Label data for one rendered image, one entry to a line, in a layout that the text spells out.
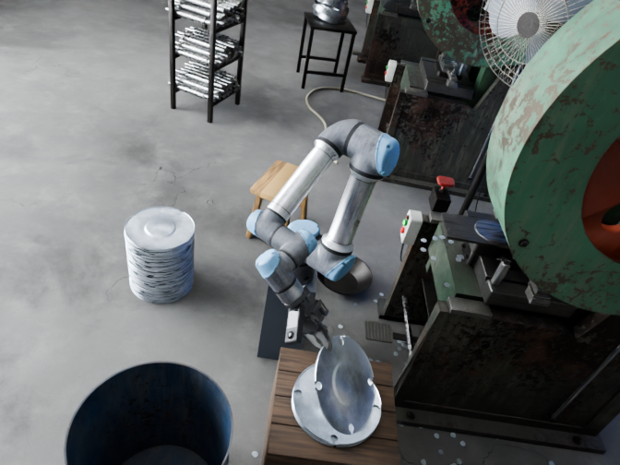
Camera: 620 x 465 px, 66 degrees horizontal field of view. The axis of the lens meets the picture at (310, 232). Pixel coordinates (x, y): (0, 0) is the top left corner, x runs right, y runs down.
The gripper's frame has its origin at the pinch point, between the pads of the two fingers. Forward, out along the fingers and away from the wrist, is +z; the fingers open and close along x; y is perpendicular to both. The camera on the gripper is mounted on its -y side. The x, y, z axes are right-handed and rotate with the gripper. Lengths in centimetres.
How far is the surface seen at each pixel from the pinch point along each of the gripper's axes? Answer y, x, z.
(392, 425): -1.0, -4.4, 34.1
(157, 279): 30, 86, -30
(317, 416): -10.1, 10.3, 16.6
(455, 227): 53, -33, 2
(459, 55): 185, -30, -26
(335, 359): 0.3, -0.2, 4.4
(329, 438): -15.1, 6.2, 20.7
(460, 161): 214, 4, 43
